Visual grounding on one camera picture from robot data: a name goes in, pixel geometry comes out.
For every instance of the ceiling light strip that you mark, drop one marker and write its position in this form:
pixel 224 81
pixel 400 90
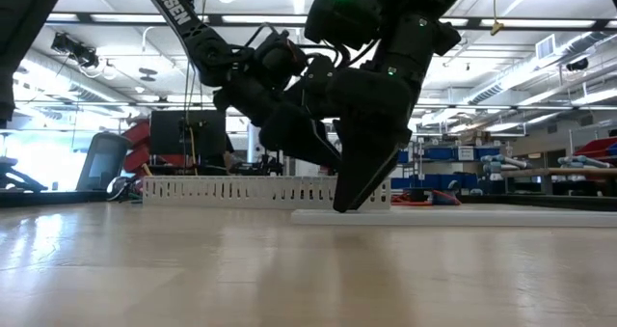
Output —
pixel 265 19

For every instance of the silver ceiling air duct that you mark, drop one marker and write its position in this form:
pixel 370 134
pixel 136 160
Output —
pixel 585 42

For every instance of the red tool cart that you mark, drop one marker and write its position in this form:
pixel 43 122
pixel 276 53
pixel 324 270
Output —
pixel 137 139

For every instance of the rack with blue bins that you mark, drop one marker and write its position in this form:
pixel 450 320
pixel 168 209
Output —
pixel 438 153

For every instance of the grey tube with blue caps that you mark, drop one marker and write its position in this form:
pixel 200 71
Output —
pixel 583 162
pixel 506 162

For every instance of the white duct cover strip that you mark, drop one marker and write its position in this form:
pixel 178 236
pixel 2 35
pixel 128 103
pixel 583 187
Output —
pixel 482 218

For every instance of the grey tilted screen panel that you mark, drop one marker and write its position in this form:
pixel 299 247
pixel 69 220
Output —
pixel 103 163

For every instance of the wooden workbench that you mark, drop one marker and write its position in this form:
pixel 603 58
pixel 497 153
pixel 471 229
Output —
pixel 559 171

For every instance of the red storage bin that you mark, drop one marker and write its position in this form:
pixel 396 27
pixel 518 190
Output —
pixel 598 148

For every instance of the black table edge rail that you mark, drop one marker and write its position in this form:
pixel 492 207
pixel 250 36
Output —
pixel 48 198

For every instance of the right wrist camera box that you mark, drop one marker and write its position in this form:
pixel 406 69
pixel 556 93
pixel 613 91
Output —
pixel 319 78

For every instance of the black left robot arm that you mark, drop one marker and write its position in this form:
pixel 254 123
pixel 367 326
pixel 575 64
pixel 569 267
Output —
pixel 202 47

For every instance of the dark grey hand tool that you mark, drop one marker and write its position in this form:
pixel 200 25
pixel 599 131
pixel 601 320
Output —
pixel 421 194

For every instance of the black wall camera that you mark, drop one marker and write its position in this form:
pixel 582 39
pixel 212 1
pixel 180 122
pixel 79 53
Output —
pixel 577 64

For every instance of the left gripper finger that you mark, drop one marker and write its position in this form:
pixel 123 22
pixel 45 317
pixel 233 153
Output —
pixel 330 153

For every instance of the black ceiling-mounted device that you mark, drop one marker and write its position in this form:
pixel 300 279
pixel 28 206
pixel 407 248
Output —
pixel 74 49

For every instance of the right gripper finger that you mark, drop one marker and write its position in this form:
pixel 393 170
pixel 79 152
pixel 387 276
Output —
pixel 361 172

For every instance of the ceiling air vent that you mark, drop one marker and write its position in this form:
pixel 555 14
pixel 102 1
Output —
pixel 545 47

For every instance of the black base bracket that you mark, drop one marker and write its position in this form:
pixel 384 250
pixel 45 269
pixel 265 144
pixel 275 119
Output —
pixel 14 177

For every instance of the yellow hanging tag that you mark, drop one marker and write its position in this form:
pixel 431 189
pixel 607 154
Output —
pixel 496 27

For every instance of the black monitor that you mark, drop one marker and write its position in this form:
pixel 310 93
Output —
pixel 188 129

